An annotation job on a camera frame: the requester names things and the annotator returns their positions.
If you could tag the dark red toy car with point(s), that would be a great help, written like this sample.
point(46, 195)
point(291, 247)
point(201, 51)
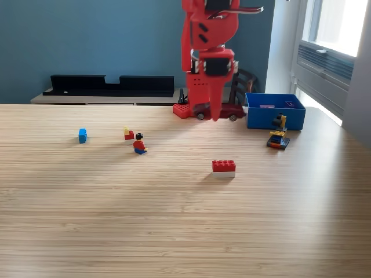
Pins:
point(233, 110)

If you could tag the pink lego brick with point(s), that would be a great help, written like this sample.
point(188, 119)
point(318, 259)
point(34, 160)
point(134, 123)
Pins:
point(266, 106)

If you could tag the purple pink brick stack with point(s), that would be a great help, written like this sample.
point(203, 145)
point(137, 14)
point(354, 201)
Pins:
point(290, 103)

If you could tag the small yellow toy digger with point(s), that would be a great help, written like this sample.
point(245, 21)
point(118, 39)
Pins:
point(278, 136)

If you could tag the small blue lego brick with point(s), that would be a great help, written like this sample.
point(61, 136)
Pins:
point(82, 136)

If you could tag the blue plastic bin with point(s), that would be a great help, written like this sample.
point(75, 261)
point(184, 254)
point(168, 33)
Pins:
point(261, 118)

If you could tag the dark wooden chair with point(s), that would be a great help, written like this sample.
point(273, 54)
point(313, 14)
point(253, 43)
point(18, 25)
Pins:
point(246, 81)

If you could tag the black table clamp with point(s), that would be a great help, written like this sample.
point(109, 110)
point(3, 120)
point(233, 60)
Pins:
point(182, 98)

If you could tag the toy figure red shirt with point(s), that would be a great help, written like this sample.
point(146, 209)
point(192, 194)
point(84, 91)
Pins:
point(139, 144)

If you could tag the yellow red white brick stack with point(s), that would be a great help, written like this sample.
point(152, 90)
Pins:
point(129, 135)

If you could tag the grey vent unit under window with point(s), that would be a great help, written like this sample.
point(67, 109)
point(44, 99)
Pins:
point(324, 75)

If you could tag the pale wooden sideboard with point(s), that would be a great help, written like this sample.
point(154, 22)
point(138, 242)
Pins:
point(87, 100)

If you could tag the bright window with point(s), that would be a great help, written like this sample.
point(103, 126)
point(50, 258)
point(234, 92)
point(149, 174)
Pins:
point(342, 23)

